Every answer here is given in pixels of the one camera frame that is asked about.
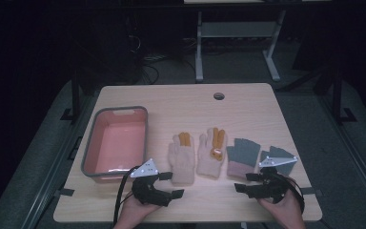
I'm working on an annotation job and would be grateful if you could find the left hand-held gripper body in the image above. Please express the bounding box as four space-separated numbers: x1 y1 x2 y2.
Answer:
130 157 173 208

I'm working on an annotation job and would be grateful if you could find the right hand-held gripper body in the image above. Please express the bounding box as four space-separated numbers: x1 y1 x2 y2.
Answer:
247 156 298 204

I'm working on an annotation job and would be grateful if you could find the plain beige orange-fingered glove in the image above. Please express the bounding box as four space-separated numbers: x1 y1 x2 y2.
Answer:
167 132 196 185

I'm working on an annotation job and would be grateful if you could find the grey pink fingerless glove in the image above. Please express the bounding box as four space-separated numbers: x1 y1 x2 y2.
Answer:
226 137 262 179
259 145 298 177

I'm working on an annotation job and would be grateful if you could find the beige orange-fingered glove with patch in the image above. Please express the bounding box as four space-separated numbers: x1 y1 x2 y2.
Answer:
195 127 227 179

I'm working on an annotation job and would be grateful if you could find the pink basin with grey rim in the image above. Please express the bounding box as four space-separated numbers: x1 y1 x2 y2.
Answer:
80 105 150 184

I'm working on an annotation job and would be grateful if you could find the person's left hand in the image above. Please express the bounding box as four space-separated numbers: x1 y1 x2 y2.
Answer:
112 195 161 229

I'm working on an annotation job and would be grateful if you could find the person's right hand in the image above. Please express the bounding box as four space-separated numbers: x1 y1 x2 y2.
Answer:
256 190 306 229

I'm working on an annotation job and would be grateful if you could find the black metal stand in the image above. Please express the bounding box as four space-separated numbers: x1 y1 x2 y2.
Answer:
60 68 89 124
328 65 358 126

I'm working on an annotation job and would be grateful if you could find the left hand-held gripper black cable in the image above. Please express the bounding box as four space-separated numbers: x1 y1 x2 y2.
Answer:
112 165 141 227

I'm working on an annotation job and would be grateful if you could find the black table strap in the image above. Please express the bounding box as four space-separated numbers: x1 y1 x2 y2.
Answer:
54 188 76 198
299 187 324 197

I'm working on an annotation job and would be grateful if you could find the grey metal rail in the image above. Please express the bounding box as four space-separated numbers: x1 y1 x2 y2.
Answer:
317 94 366 220
20 92 100 229

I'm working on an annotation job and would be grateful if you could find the tangle of floor cables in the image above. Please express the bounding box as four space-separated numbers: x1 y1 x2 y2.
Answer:
128 32 198 85

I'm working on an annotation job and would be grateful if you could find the grey metal desk frame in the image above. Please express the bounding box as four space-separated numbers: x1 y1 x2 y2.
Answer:
194 9 287 84

